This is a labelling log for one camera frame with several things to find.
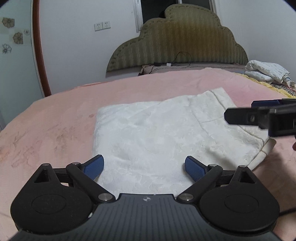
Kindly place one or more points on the white printed pillow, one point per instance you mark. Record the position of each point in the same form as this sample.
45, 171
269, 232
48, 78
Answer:
267, 72

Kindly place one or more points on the zebra pattern cloth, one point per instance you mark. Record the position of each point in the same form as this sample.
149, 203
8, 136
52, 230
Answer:
289, 90

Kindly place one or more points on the person's right hand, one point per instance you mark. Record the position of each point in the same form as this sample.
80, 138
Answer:
294, 146

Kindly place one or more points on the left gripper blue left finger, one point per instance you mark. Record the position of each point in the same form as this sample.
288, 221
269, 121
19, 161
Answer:
84, 175

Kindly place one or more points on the yellow quilt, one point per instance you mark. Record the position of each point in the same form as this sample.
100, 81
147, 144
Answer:
279, 90

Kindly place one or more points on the cream white pants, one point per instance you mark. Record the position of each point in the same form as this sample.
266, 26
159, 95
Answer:
144, 144

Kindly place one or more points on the frosted glass wardrobe door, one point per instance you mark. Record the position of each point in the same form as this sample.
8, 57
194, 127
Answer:
20, 82

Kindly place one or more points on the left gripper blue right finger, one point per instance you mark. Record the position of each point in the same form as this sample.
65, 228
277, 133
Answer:
204, 177

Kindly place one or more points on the white wall socket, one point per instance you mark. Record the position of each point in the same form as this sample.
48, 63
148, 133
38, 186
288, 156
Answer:
102, 26

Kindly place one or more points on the dark window with frame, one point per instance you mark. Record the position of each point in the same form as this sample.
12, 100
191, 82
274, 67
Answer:
171, 10

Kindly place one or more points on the brown wooden wardrobe frame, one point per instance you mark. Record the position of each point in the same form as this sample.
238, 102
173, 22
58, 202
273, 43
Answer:
38, 48

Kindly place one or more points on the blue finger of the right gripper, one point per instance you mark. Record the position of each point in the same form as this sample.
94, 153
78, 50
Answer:
265, 103

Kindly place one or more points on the olive green padded headboard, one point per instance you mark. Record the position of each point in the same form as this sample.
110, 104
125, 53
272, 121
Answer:
200, 38

